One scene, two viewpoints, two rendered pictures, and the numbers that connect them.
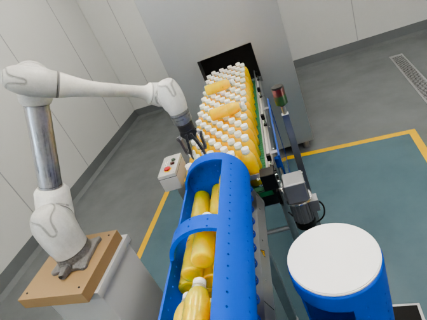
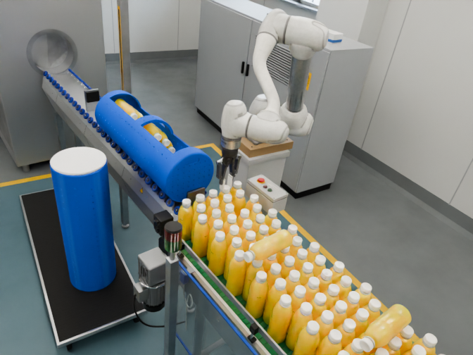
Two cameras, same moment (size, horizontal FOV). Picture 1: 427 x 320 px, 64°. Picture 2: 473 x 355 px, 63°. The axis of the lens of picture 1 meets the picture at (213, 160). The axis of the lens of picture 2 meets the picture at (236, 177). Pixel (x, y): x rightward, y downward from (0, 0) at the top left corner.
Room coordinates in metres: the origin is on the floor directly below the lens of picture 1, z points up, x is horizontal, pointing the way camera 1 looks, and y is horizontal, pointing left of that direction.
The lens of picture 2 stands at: (2.33, -1.22, 2.16)
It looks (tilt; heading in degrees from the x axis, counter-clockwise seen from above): 33 degrees down; 122
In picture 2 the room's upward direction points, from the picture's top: 8 degrees clockwise
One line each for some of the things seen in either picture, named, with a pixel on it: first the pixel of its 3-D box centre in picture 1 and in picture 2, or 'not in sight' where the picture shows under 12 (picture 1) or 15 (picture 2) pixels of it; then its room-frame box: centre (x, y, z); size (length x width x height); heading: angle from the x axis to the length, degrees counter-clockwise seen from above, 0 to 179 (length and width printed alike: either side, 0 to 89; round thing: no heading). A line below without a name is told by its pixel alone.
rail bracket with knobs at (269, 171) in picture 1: (268, 180); (164, 223); (1.34, -0.20, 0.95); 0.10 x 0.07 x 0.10; 74
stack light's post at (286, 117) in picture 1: (308, 192); (169, 345); (1.62, -0.45, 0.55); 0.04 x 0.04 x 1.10; 74
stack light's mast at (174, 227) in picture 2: (281, 100); (172, 242); (1.62, -0.45, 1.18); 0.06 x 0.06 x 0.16
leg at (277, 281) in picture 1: (279, 287); not in sight; (1.27, -0.05, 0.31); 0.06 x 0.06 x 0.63; 74
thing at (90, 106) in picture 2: not in sight; (92, 100); (0.07, 0.36, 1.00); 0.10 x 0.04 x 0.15; 74
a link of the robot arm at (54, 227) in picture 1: (55, 228); (262, 113); (1.26, 0.73, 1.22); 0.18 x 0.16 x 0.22; 17
